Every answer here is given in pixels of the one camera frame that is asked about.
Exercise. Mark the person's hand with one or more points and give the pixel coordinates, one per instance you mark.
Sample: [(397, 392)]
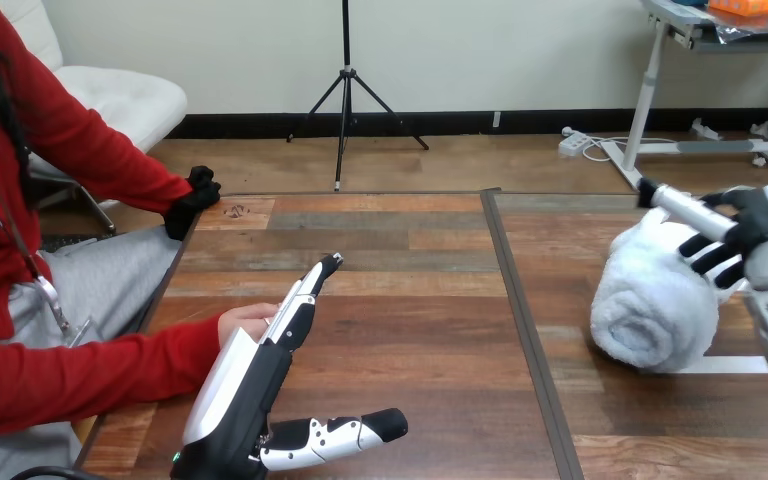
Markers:
[(192, 202), (241, 321)]

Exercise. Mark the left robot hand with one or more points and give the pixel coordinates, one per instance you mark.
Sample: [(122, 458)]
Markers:
[(245, 391)]

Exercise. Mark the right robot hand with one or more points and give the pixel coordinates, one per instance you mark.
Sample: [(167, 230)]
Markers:
[(765, 215)]

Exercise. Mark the person's forearm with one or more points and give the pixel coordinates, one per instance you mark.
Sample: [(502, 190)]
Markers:
[(92, 378), (126, 159)]

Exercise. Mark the rolled white towel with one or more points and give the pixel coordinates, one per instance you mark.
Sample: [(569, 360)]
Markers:
[(649, 298)]

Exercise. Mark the person's body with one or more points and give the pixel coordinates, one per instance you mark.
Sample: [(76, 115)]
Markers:
[(6, 166)]

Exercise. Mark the white cushioned chair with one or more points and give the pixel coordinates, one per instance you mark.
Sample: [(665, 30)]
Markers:
[(126, 99)]

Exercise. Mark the white desk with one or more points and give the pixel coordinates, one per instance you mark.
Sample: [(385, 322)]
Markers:
[(649, 86)]

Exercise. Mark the black tripod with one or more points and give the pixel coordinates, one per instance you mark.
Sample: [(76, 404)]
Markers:
[(346, 99)]

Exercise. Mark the white power strip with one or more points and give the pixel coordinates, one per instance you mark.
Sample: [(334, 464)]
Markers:
[(573, 142)]

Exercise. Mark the orange thing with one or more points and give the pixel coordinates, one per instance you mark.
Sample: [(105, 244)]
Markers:
[(745, 6)]

